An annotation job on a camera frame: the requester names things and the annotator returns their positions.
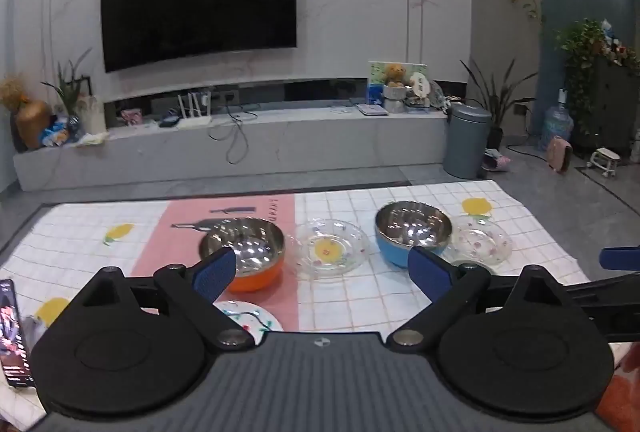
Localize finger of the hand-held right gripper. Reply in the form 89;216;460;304
599;245;640;271
563;274;640;309

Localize blue water jug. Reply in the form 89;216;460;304
539;88;575;156

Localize orange fuzzy cloth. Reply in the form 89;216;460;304
612;342;640;432

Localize dark grey cabinet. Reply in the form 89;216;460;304
565;56;640;159

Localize glass plate with yellow flower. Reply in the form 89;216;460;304
289;218;372;280

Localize black smartphone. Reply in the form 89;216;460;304
0;279;36;388

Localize green grass plant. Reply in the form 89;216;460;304
41;47;94;113

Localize grey marble tv console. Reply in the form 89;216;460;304
12;77;468;193

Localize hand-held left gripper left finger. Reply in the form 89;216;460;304
75;246;254;349

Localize grey trash can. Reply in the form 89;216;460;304
443;105;493;179

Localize black wall television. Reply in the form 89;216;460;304
101;0;299;73

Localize black floor cable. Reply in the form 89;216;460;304
504;141;549;159

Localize green canvas painting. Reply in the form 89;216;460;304
367;60;428;104

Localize checked lemon print tablecloth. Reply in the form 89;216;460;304
0;179;598;413

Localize small white stool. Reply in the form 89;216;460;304
587;147;622;178

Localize black router cable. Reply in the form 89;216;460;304
207;105;259;164

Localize white floral plate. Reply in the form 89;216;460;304
214;299;284;347

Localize phone stand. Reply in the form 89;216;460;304
22;315;49;349

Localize white router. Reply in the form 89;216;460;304
176;92;213;130

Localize blue snack bag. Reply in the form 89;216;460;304
41;115;86;147

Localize blue steel bowl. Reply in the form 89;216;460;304
374;201;453;269

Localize orange steel bowl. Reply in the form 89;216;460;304
199;219;286;294

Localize glass plate with pink flowers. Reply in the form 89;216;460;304
444;215;515;266

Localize pink heater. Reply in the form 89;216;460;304
546;135;574;173

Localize tall leafy potted plant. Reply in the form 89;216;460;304
460;57;539;149

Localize round white hand fan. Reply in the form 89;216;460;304
408;71;431;100

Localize pink slippers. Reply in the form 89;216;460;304
482;151;512;171

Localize brown teddy bear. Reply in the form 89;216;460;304
383;63;407;88

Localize dark cabinet with plants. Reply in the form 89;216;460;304
556;18;640;134

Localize gold vase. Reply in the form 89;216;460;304
15;100;54;149

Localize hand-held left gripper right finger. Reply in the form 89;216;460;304
383;246;569;349

